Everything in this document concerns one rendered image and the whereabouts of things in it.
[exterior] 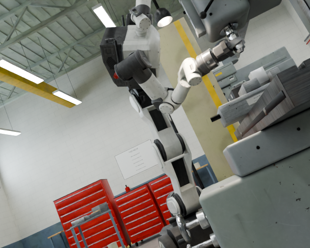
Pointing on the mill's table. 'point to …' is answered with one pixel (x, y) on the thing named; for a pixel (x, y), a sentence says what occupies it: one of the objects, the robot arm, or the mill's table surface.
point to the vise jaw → (249, 86)
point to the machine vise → (242, 103)
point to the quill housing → (222, 15)
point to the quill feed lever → (205, 11)
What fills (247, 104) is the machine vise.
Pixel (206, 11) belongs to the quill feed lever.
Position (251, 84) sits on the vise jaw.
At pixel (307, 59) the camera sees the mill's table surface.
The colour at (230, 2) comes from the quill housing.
